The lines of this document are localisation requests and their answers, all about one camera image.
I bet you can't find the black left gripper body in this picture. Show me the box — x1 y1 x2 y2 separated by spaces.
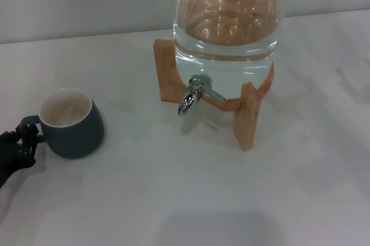
0 140 23 189

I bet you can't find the black ceramic cup white inside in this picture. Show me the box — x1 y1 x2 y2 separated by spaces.
19 87 105 159

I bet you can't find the chrome faucet tap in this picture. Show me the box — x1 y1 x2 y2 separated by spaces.
177 74 227 118

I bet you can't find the wooden dispenser stand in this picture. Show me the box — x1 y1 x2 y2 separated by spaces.
152 38 276 152

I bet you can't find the glass water dispenser jar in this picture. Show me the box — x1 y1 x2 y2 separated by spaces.
172 0 290 105

